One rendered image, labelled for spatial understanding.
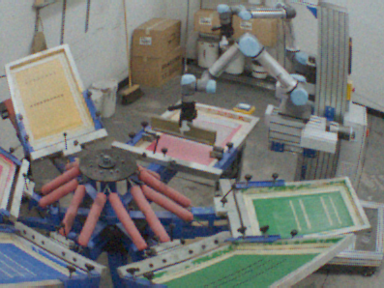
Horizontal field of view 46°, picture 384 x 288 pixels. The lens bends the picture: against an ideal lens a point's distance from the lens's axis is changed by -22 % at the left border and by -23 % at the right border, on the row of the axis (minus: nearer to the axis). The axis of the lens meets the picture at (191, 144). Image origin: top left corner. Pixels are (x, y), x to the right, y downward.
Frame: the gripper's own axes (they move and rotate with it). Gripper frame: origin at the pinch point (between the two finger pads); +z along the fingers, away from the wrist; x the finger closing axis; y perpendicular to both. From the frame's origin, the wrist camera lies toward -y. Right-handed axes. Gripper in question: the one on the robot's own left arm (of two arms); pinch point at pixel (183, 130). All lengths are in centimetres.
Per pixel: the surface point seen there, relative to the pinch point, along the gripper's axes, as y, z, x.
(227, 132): 15.2, 13.7, 34.9
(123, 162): 7, -22, -80
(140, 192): 21, -15, -89
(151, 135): -18.8, 6.4, -3.5
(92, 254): 8, 10, -120
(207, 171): 27.2, 5.3, -26.9
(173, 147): -6.6, 13.7, 1.9
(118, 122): -155, 109, 178
